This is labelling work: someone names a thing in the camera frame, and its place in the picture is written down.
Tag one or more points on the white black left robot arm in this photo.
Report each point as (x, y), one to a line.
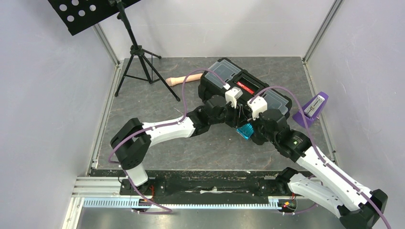
(132, 142)

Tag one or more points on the black plastic toolbox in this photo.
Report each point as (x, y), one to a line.
(239, 113)

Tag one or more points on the purple plastic scraper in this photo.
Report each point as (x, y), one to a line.
(311, 110)

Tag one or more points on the black tripod music stand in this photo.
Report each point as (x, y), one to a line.
(79, 15)

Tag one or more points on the beige wooden handle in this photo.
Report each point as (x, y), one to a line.
(173, 81)

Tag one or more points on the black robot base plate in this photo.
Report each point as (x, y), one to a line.
(213, 187)

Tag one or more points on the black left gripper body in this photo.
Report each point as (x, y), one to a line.
(229, 115)

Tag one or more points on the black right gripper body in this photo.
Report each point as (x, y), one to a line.
(250, 121)

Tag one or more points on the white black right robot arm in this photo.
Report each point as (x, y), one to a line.
(356, 206)

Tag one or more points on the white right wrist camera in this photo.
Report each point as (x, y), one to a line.
(257, 105)

